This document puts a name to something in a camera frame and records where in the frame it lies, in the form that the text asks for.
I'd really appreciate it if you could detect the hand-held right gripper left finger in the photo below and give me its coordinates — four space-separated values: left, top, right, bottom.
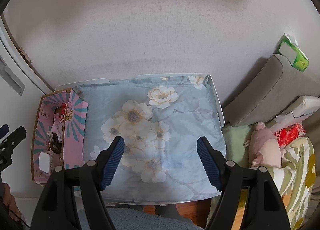
30 136 125 230

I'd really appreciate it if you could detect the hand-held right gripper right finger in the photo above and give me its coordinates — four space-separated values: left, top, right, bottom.
196 136 292 230

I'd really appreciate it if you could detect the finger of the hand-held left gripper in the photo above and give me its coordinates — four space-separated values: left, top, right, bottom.
0 124 10 141
0 126 27 157

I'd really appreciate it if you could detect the brown fluffy hair tie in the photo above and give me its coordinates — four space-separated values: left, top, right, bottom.
49 140 62 154

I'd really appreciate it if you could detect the white square case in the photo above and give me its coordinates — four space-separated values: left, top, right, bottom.
39 152 52 173

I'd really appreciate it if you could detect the long pink box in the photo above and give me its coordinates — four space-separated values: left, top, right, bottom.
52 114 64 136

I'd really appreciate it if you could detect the pink striped cardboard box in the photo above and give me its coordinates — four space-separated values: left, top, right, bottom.
31 89 89 180

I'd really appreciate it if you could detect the red printed carton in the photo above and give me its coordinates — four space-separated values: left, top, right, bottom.
61 102 69 121

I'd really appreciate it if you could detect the person's left hand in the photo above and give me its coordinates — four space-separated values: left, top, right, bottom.
2 183 22 222

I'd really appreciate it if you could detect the white wardrobe door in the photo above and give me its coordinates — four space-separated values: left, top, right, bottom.
0 15 54 126

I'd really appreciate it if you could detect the blue floral cloth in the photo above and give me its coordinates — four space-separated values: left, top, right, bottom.
75 75 227 204

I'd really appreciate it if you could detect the pink plush pig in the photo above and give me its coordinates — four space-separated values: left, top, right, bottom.
244 121 285 168

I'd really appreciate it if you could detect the brass door hinge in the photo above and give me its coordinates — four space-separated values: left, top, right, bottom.
18 48 32 64

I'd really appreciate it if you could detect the red printed pack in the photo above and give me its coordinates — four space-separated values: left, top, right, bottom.
274 124 307 147

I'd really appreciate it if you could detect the grey cushion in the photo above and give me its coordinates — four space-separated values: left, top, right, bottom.
222 54 304 127

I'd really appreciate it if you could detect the green floral blanket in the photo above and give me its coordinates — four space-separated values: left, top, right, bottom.
237 136 316 230

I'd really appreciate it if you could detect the white pillow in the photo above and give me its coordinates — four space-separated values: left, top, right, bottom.
266 95 320 133

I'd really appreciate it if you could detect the green tissue pack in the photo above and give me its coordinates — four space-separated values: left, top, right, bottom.
278 34 309 72

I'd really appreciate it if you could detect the grey recessed door handle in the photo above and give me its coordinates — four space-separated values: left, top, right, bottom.
0 58 25 96

